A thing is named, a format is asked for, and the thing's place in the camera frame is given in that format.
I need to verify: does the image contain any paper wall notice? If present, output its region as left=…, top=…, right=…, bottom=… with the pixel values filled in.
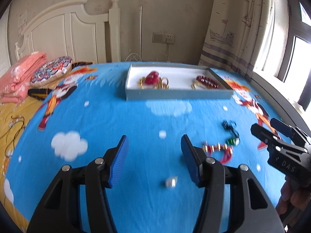
left=17, top=10, right=28, bottom=35

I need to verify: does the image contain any white pearl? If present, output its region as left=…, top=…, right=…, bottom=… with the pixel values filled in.
left=165, top=177, right=178, bottom=189

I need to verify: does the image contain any gold bamboo-shaped bangle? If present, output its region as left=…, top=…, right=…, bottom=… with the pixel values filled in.
left=139, top=76, right=169, bottom=90

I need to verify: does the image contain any grey shallow cardboard box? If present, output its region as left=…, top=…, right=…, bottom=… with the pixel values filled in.
left=125, top=63, right=233, bottom=101

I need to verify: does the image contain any round patterned cushion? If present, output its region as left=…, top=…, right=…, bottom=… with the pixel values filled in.
left=30, top=56, right=73, bottom=88

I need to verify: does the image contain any blue printed blanket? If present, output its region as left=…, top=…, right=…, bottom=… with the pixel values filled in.
left=5, top=62, right=304, bottom=233

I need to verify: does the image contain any dark red bead bracelet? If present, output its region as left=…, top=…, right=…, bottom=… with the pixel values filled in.
left=196, top=75, right=220, bottom=89

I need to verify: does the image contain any ship print curtain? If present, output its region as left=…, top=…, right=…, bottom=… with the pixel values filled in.
left=198, top=0, right=280, bottom=74

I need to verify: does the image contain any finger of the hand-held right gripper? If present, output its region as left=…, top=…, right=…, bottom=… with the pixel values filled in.
left=251, top=123, right=282, bottom=148
left=270, top=118, right=311, bottom=148

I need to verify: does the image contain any green pendant with black cord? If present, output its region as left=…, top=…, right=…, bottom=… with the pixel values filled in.
left=222, top=120, right=241, bottom=146

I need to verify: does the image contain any black cloth item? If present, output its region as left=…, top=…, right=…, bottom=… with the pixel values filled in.
left=27, top=87, right=52, bottom=101

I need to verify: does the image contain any white wooden headboard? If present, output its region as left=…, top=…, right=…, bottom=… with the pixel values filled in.
left=15, top=0, right=122, bottom=63

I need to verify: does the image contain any pink folded quilt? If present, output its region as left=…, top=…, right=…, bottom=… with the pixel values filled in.
left=0, top=51, right=48, bottom=103

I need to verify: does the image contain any red flower brooch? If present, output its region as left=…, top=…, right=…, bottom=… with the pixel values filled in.
left=143, top=71, right=161, bottom=86

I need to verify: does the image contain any white lamp cable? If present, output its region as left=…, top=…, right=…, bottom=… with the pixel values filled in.
left=126, top=52, right=142, bottom=62

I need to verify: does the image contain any window ledge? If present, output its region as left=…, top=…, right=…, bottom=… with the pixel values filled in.
left=251, top=70, right=311, bottom=131

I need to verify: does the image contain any red cord bracelet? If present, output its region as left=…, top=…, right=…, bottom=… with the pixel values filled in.
left=202, top=142, right=234, bottom=164

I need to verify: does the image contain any person's right hand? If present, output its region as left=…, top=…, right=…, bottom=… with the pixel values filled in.
left=276, top=177, right=311, bottom=224

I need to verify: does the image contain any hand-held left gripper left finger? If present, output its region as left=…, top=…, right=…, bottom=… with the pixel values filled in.
left=27, top=135, right=130, bottom=233

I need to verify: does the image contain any dark window frame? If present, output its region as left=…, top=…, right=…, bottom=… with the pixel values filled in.
left=253, top=0, right=311, bottom=112

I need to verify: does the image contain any white wardrobe door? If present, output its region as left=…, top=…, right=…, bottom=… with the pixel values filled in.
left=0, top=17, right=11, bottom=78

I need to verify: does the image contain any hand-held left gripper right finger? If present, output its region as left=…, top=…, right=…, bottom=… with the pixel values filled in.
left=180, top=134, right=285, bottom=233

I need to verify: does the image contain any wall socket panel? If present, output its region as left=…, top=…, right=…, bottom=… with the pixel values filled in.
left=152, top=32, right=175, bottom=44

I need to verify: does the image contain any white charger cable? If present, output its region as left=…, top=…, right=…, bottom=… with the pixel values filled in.
left=155, top=43, right=170, bottom=62

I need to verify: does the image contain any yellow bedsheet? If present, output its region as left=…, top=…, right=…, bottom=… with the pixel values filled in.
left=0, top=83, right=56, bottom=233

